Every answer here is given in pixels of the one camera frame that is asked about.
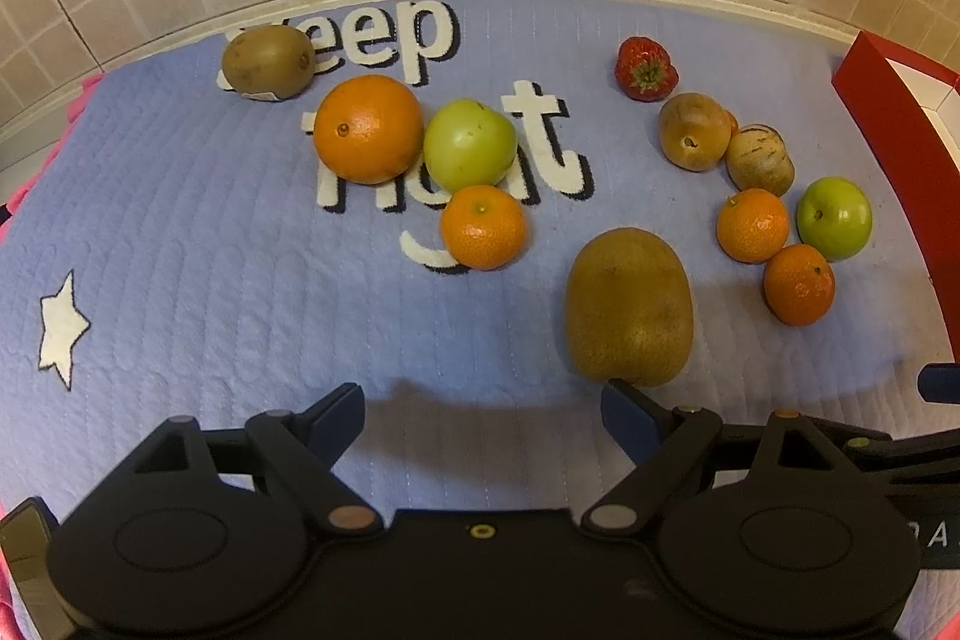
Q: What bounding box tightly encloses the mandarin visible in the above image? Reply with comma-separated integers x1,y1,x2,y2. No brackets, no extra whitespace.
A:
763,244,836,326
716,188,789,265
439,185,529,271

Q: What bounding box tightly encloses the bright green apple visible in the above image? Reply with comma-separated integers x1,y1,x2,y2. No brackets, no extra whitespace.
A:
796,177,872,262

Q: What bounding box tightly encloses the large brown kiwi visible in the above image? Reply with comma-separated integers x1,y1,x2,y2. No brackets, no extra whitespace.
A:
565,227,693,388

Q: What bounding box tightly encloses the mandarin beside green apple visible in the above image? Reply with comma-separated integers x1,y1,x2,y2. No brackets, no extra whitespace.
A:
716,188,789,265

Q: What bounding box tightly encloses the red white box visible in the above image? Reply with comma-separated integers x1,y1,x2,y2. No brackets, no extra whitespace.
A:
832,31,958,349

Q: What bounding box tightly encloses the brown round fruit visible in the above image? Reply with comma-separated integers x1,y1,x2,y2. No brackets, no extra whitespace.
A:
658,92,739,172

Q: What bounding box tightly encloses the red strawberry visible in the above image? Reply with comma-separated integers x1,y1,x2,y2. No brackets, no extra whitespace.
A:
613,35,679,103

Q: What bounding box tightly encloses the large orange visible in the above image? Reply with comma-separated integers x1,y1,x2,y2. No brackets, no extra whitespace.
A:
313,74,425,185

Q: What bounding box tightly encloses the pale green apple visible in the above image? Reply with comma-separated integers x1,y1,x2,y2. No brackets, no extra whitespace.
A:
423,97,517,193

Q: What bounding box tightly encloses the small brown kiwi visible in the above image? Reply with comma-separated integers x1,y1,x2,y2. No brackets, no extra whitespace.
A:
221,25,316,103

